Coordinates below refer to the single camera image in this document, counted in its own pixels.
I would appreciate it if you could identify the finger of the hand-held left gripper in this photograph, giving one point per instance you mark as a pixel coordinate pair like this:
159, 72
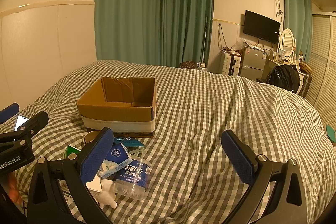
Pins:
34, 123
9, 111

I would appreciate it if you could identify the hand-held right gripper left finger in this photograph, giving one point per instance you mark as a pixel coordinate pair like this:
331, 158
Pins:
97, 155

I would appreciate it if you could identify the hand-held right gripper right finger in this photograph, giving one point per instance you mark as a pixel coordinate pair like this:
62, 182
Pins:
237, 158

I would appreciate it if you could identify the white tape roll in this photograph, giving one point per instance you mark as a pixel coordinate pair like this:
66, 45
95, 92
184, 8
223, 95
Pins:
90, 137

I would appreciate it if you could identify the blue white tissue packet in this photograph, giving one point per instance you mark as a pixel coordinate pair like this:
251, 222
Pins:
119, 158

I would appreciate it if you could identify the green white carton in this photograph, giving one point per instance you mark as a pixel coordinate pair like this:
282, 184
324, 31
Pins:
70, 151

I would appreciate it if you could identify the white printed tube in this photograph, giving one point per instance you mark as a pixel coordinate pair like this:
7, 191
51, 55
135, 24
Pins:
95, 184

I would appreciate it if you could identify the blue blister pack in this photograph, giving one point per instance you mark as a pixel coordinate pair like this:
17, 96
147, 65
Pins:
130, 142

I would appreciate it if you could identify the clear plastic water bottle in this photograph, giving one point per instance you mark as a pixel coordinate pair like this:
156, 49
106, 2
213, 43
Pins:
134, 178

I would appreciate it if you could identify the cardboard box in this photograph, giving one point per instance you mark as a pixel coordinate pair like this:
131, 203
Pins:
115, 113

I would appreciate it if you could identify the person's left hand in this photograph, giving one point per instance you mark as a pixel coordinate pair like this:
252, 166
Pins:
15, 188

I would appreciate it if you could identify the smartphone with lit screen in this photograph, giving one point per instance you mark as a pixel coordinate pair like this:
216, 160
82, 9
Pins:
21, 122

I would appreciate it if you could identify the grey checked blanket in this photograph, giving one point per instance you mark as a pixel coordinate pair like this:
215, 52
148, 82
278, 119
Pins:
199, 119

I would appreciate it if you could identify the black backpack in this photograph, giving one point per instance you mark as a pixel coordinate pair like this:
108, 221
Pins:
283, 78

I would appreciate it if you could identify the white suitcase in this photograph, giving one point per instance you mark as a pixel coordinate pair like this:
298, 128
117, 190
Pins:
229, 64

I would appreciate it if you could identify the teal object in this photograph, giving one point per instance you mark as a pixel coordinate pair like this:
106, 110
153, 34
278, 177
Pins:
331, 133

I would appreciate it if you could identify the grey mini fridge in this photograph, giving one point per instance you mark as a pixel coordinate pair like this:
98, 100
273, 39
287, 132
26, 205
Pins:
253, 62

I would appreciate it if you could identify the dressing table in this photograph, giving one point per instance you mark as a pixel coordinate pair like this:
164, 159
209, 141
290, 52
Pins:
273, 61

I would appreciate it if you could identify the patterned chair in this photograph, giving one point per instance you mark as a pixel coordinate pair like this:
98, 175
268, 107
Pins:
305, 79

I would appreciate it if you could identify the brown spotted cushion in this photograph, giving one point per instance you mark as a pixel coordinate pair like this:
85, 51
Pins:
187, 64

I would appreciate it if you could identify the clear plastic bag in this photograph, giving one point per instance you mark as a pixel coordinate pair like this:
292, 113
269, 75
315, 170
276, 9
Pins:
240, 45

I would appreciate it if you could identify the white pole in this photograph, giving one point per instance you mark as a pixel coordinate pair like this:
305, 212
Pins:
204, 43

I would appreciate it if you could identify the white louvred wardrobe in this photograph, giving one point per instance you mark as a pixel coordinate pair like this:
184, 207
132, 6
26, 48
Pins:
323, 66

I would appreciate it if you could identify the white oval mirror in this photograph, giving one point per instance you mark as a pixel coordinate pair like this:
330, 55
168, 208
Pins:
287, 41

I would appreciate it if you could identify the narrow green curtain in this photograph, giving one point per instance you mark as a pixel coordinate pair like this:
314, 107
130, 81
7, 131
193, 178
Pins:
294, 14

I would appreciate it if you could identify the wide green curtain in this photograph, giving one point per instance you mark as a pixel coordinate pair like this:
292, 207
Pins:
147, 8

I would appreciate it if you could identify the black wall television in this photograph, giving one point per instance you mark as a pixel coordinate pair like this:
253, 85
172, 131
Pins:
261, 26

